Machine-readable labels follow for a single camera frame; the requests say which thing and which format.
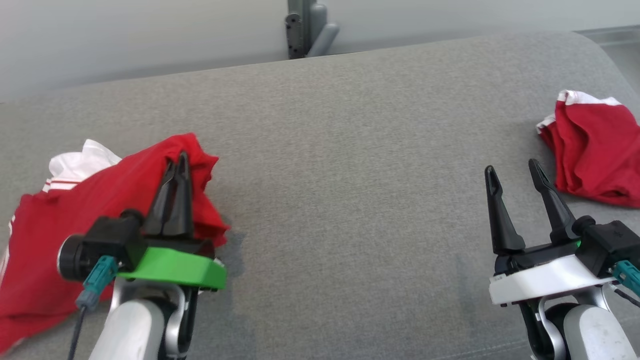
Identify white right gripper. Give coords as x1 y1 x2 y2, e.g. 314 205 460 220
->
484 158 619 307

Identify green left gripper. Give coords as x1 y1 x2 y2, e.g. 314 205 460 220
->
117 152 227 291

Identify red shorts with white stripe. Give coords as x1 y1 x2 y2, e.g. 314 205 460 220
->
536 90 640 209

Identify red Bulls basketball jersey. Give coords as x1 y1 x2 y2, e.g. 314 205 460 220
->
0 132 232 354

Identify grey fabric sofa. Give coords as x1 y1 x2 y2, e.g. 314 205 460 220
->
0 31 640 360

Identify left cable with teal connector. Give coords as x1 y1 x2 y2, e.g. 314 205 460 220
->
66 256 119 360

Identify cable with teal connector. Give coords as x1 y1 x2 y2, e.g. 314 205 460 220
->
610 260 640 309
66 256 119 360

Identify right cable with teal connector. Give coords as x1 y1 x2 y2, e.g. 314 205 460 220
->
610 260 640 309

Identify dark bracket plate with screws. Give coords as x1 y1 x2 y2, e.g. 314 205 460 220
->
285 13 304 60

